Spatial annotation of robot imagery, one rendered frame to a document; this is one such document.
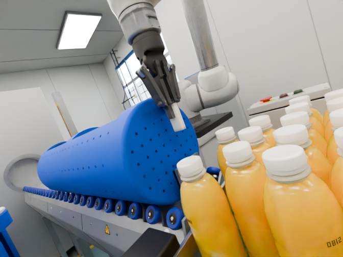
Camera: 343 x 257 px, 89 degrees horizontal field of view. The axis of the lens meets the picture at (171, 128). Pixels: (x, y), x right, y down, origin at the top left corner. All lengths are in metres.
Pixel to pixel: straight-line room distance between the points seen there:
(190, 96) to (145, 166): 0.64
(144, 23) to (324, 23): 2.65
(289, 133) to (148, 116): 0.31
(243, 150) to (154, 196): 0.25
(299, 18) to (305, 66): 0.58
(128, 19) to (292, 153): 0.40
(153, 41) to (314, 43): 2.64
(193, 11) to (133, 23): 0.57
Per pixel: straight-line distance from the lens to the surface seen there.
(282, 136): 0.27
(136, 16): 0.46
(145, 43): 0.44
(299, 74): 2.99
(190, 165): 0.26
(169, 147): 0.47
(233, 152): 0.25
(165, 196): 0.46
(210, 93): 0.97
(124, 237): 0.63
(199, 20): 0.98
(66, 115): 1.89
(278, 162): 0.20
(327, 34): 2.94
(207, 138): 0.93
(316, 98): 0.58
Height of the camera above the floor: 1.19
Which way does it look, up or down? 6 degrees down
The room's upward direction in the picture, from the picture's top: 21 degrees counter-clockwise
